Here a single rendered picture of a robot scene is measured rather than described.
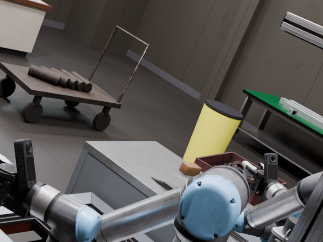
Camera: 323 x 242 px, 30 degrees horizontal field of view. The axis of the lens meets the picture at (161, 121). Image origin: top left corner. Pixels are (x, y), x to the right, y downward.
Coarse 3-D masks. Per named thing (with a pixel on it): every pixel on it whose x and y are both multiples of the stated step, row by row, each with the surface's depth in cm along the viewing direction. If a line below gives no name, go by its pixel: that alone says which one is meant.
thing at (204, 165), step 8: (232, 152) 602; (200, 160) 533; (208, 160) 559; (216, 160) 576; (224, 160) 594; (232, 160) 604; (240, 160) 599; (208, 168) 529; (240, 168) 557; (248, 176) 555; (248, 184) 557; (248, 200) 511; (256, 200) 518
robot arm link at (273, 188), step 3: (276, 183) 213; (279, 183) 213; (270, 186) 213; (273, 186) 212; (276, 186) 211; (279, 186) 211; (282, 186) 211; (270, 189) 212; (273, 189) 211; (276, 189) 210; (267, 192) 213; (270, 192) 211; (273, 192) 210; (267, 195) 213; (270, 195) 211; (267, 198) 214
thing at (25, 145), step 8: (16, 144) 135; (24, 144) 135; (16, 152) 135; (24, 152) 134; (32, 152) 138; (16, 160) 135; (24, 160) 134; (32, 160) 138; (24, 168) 134; (32, 168) 137; (24, 176) 134; (32, 176) 137; (24, 184) 134; (32, 184) 136
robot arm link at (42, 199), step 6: (42, 186) 135; (48, 186) 135; (36, 192) 133; (42, 192) 133; (48, 192) 133; (54, 192) 134; (60, 192) 135; (36, 198) 132; (42, 198) 132; (48, 198) 132; (30, 204) 133; (36, 204) 132; (42, 204) 132; (48, 204) 132; (30, 210) 133; (36, 210) 132; (42, 210) 132; (36, 216) 134; (42, 216) 132
